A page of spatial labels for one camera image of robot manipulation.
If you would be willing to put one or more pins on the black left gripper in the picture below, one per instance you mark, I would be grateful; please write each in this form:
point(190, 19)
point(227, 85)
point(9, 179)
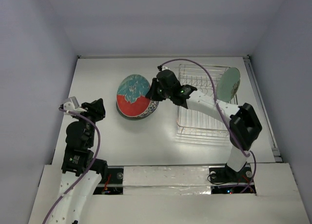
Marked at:
point(95, 108)

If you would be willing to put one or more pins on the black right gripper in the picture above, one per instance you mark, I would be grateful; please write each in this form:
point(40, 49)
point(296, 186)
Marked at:
point(156, 91)

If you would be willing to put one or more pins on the blue floral white plate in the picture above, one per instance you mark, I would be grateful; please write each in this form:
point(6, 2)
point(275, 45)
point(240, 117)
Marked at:
point(151, 108)

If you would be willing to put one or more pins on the red and teal plate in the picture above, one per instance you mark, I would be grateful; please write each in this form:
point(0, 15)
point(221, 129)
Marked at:
point(131, 100)

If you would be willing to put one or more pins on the green rimmed plate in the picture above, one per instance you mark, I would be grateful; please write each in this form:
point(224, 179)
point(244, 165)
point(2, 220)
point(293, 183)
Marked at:
point(228, 85)

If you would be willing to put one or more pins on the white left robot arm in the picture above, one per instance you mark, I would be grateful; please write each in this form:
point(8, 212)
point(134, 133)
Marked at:
point(81, 170)

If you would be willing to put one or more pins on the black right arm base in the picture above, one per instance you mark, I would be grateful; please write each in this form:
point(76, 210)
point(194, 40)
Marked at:
point(222, 174)

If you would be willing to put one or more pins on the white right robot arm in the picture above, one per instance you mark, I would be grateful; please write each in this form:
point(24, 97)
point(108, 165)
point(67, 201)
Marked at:
point(242, 121)

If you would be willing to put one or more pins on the plain teal plate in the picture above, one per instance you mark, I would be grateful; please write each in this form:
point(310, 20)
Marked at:
point(119, 115)

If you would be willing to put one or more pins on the foil covered front block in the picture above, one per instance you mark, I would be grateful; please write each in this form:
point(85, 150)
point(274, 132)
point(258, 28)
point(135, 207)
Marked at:
point(166, 180)

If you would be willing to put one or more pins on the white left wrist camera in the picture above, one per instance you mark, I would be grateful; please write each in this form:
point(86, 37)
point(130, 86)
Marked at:
point(71, 105)

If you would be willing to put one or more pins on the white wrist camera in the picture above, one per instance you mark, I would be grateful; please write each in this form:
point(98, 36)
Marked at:
point(164, 68)
point(71, 105)

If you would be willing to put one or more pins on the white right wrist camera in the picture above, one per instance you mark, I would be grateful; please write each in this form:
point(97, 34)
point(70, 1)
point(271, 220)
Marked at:
point(164, 68)

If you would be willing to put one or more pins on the wire dish rack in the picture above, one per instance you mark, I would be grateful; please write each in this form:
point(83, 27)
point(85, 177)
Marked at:
point(190, 122)

